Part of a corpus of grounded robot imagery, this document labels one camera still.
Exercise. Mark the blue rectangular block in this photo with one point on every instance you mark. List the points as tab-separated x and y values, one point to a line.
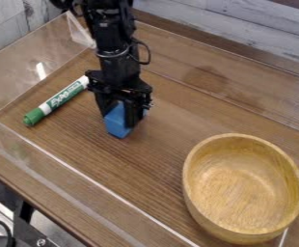
115	122

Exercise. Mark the green Expo marker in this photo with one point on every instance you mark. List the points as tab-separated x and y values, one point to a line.
51	104

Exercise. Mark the brown wooden bowl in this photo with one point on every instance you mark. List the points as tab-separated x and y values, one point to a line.
240	188

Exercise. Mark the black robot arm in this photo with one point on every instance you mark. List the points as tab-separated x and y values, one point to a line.
111	24

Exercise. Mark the black metal table leg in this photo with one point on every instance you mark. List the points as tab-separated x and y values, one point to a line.
26	211

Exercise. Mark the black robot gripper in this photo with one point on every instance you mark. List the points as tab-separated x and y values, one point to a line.
116	83

